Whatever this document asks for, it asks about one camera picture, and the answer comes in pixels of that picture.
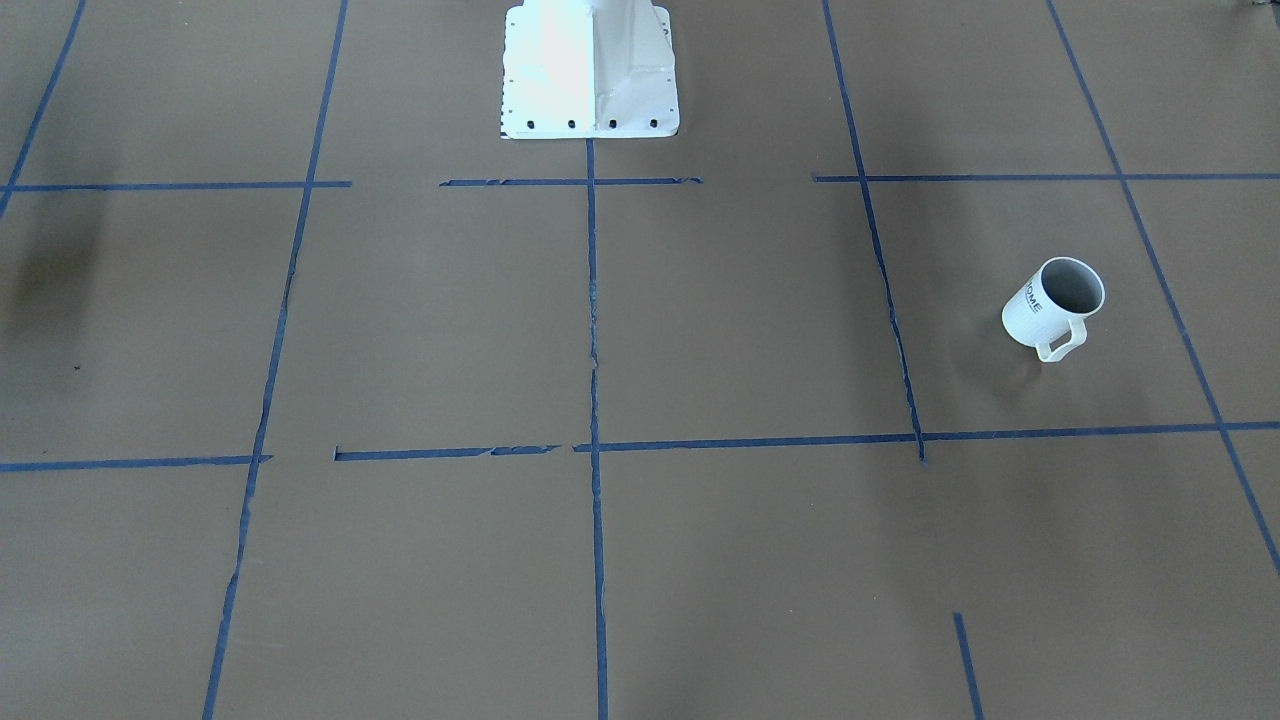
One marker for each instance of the white ribbed HOME mug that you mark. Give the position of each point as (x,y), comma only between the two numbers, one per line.
(1050,311)

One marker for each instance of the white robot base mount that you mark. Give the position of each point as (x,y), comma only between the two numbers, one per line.
(588,69)

